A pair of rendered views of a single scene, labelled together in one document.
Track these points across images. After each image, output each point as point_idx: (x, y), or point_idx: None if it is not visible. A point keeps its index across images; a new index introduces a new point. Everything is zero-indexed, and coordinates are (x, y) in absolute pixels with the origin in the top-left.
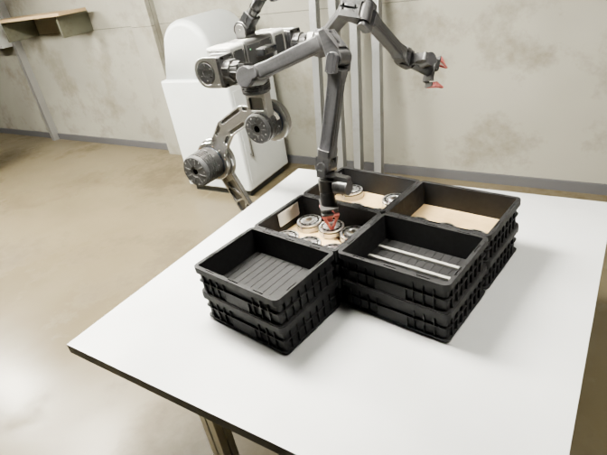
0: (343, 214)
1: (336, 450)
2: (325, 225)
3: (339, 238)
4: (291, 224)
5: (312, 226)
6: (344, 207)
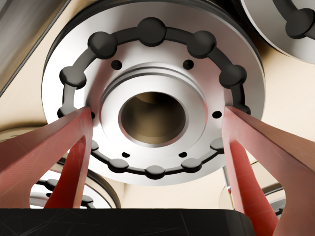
0: (49, 3)
1: None
2: (151, 157)
3: (265, 46)
4: None
5: (114, 205)
6: (10, 22)
